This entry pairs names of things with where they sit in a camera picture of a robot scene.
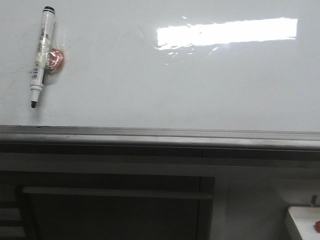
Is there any red round magnet with tape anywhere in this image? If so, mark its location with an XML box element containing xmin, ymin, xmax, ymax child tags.
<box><xmin>43</xmin><ymin>43</ymin><xmax>66</xmax><ymax>75</ymax></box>

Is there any white whiteboard marker pen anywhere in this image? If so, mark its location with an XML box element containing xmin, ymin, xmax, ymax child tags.
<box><xmin>30</xmin><ymin>6</ymin><xmax>55</xmax><ymax>109</ymax></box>

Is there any large white whiteboard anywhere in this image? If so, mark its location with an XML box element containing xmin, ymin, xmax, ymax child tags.
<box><xmin>0</xmin><ymin>0</ymin><xmax>320</xmax><ymax>132</ymax></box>

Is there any grey aluminium whiteboard tray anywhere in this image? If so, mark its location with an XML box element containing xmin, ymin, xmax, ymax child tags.
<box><xmin>0</xmin><ymin>125</ymin><xmax>320</xmax><ymax>161</ymax></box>

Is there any dark cabinet with white bar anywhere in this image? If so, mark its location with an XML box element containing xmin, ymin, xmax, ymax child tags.
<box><xmin>0</xmin><ymin>171</ymin><xmax>215</xmax><ymax>240</ymax></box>

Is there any white box with red button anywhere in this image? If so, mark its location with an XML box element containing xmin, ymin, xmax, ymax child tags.
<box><xmin>285</xmin><ymin>195</ymin><xmax>320</xmax><ymax>240</ymax></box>

